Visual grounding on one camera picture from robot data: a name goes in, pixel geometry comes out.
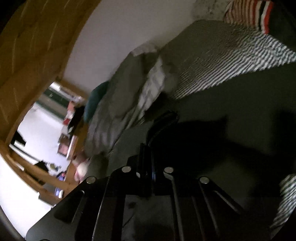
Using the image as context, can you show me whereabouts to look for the grey folded blanket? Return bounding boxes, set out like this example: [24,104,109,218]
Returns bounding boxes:
[83,43,178,157]

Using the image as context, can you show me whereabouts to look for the white dotted pillow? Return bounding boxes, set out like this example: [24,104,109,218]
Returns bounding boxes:
[192,0,231,21]

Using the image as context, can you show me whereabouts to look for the pink plush toy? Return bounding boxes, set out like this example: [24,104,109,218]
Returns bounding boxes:
[72,153,90,183]

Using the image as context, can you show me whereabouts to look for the red white striped pillow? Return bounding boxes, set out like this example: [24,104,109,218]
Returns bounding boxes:
[223,0,274,34]

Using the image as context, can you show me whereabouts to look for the teal pillow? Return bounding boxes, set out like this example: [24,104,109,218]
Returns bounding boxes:
[83,81,109,123]

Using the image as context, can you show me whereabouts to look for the wooden bunk bed frame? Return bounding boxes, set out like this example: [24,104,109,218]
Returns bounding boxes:
[1,1,98,204]

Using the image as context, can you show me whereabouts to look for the black zip jacket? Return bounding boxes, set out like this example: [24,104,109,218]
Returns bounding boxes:
[87,62,296,209]

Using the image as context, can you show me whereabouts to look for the black white checkered bedsheet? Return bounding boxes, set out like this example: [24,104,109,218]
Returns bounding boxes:
[157,20,295,234]

